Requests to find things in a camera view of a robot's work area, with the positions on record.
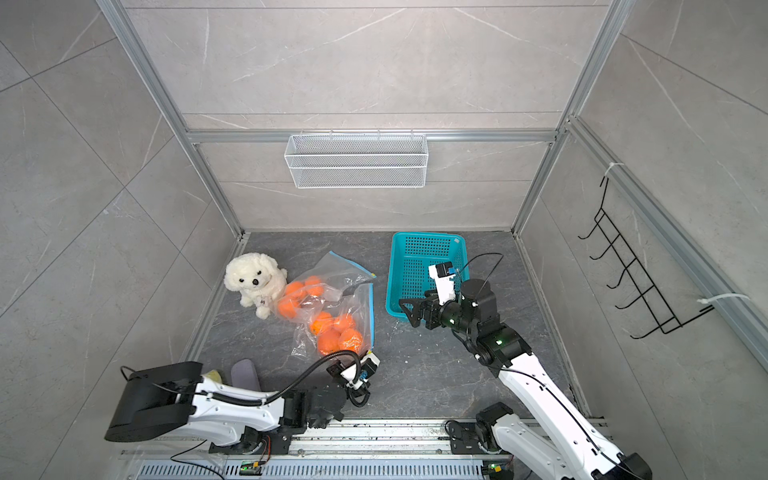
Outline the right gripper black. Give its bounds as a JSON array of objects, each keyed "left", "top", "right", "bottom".
[{"left": 400, "top": 287, "right": 478, "bottom": 340}]

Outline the orange one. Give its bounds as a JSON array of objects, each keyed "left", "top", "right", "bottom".
[{"left": 337, "top": 328, "right": 365, "bottom": 355}]

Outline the orange three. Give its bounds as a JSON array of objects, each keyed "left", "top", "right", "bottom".
[{"left": 333, "top": 313, "right": 357, "bottom": 333}]

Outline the orange four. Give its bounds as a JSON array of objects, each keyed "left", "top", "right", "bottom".
[{"left": 310, "top": 311, "right": 335, "bottom": 336}]

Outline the clear zip-top bag blue seal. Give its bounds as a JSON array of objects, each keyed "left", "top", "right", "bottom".
[{"left": 277, "top": 251, "right": 376, "bottom": 359}]

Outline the orange two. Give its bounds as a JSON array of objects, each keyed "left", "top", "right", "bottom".
[{"left": 317, "top": 329, "right": 340, "bottom": 356}]

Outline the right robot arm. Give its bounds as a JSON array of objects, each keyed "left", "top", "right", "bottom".
[{"left": 399, "top": 278, "right": 653, "bottom": 479}]

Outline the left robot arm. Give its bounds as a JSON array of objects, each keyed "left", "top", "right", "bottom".
[{"left": 104, "top": 361, "right": 347, "bottom": 450}]

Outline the teal plastic basket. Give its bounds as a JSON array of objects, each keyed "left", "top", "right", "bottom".
[{"left": 386, "top": 232, "right": 468, "bottom": 322}]

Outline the purple cloth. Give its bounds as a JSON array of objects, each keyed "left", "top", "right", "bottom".
[{"left": 230, "top": 359, "right": 261, "bottom": 391}]

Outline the orange seven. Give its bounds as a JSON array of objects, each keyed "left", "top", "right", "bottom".
[{"left": 277, "top": 297, "right": 299, "bottom": 320}]

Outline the orange six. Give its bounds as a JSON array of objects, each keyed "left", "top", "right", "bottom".
[{"left": 304, "top": 276, "right": 325, "bottom": 297}]

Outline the orange five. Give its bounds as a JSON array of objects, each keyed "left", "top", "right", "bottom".
[{"left": 284, "top": 281, "right": 307, "bottom": 301}]

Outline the white plush dog toy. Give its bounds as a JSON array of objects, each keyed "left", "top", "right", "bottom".
[{"left": 224, "top": 253, "right": 287, "bottom": 320}]

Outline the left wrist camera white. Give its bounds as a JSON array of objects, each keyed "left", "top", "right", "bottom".
[{"left": 340, "top": 350, "right": 380, "bottom": 391}]

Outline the aluminium mounting rail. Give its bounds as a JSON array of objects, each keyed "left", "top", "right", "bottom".
[{"left": 119, "top": 418, "right": 619, "bottom": 461}]

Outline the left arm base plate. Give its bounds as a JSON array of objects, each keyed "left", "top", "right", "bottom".
[{"left": 208, "top": 426, "right": 296, "bottom": 455}]

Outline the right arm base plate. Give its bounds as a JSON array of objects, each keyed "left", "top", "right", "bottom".
[{"left": 444, "top": 420, "right": 500, "bottom": 455}]

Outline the black wire hook rack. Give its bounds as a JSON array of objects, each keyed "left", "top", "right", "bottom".
[{"left": 577, "top": 177, "right": 715, "bottom": 340}]

